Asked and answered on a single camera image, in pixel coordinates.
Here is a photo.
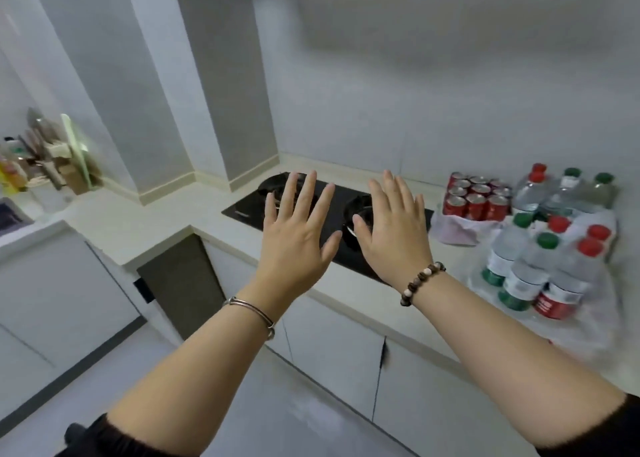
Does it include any brown condiment bottle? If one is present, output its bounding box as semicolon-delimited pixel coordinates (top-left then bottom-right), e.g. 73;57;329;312
5;154;30;191

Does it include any brown white beaded bracelet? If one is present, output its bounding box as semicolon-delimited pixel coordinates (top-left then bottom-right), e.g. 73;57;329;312
399;261;447;308

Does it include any dark grey cabinet panel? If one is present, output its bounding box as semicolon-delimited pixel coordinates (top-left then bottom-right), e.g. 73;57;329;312
136;234;227;342

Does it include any white cup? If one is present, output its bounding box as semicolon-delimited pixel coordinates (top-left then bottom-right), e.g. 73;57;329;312
27;176;69;214

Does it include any black glass gas hob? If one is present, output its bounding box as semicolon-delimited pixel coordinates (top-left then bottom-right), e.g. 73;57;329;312
221;171;435;285

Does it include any white plastic bag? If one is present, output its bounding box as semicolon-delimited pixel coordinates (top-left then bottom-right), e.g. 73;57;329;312
429;204;619;248

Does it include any person's black sleeve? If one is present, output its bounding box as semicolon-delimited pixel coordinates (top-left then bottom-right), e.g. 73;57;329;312
535;394;640;457
55;414;177;457

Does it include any person's right hand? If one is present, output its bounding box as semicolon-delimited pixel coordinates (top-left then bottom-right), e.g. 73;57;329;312
352;170;435;292

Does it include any group of red cans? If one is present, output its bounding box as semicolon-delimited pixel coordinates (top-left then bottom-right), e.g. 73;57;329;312
442;171;515;222

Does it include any person's left forearm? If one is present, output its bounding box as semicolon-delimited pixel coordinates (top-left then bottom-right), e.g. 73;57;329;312
107;296;291;457

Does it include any person's black right sleeve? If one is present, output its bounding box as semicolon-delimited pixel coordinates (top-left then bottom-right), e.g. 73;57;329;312
535;394;640;457

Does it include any person's left hand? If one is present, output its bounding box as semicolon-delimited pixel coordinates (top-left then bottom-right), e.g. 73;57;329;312
249;170;345;321

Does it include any clear red print plastic bag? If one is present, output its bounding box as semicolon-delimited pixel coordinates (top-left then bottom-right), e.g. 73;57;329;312
463;211;625;355

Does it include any silver bangle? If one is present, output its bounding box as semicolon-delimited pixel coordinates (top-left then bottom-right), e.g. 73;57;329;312
222;296;277;342

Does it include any white kitchen base cabinet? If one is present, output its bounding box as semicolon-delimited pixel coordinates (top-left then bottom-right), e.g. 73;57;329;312
0;221;541;457

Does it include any person's black left sleeve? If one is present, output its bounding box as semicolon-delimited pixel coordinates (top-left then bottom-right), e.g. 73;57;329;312
55;414;177;457

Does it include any person's right forearm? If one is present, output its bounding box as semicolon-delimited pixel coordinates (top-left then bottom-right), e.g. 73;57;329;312
412;271;627;448

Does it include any yellow detergent bottle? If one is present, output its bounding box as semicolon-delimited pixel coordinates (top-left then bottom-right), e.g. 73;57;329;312
0;159;20;196

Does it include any white green cap bottle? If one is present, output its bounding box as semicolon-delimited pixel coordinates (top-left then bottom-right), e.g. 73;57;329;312
535;175;585;221

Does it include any wooden knife block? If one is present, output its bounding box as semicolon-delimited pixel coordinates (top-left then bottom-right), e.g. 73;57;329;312
45;141;92;196

